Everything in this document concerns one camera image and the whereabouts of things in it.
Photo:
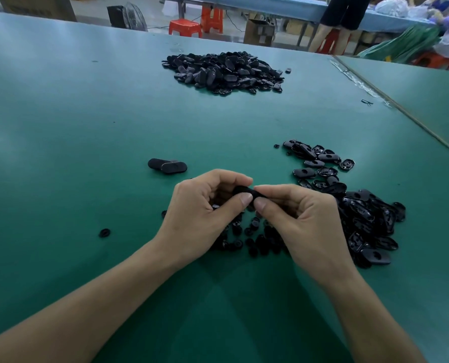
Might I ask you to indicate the grey floor fan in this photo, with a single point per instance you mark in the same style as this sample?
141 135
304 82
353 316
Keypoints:
127 17

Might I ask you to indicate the red plastic stool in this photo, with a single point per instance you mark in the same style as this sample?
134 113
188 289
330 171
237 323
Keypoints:
211 19
332 43
435 61
185 28

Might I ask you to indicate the pile of small black buttons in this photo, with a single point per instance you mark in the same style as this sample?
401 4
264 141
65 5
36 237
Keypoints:
255 239

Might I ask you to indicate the person's right hand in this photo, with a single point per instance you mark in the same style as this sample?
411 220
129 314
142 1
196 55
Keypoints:
311 230

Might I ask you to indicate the small open cardboard box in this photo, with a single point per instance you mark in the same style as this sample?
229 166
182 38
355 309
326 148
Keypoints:
259 32

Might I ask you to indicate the green striped bag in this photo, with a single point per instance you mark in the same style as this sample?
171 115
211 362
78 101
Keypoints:
402 44

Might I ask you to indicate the person's left hand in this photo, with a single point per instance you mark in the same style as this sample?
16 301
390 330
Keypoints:
198 219

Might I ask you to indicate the large brown cardboard box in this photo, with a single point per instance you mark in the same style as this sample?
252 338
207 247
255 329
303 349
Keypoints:
35 6

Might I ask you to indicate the lone black ring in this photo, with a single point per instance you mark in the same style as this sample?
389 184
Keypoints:
104 233

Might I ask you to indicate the assembled black oval piece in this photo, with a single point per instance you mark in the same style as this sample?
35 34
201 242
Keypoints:
176 168
244 192
155 163

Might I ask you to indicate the small black plastic scrap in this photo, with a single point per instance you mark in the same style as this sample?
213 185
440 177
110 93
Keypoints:
367 101

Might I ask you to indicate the person's left forearm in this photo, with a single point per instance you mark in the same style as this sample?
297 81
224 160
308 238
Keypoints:
73 306

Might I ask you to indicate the pile of black oval shells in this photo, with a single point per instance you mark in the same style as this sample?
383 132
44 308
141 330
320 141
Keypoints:
372 223

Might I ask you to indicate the long blue work table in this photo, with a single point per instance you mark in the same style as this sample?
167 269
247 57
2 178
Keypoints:
285 7

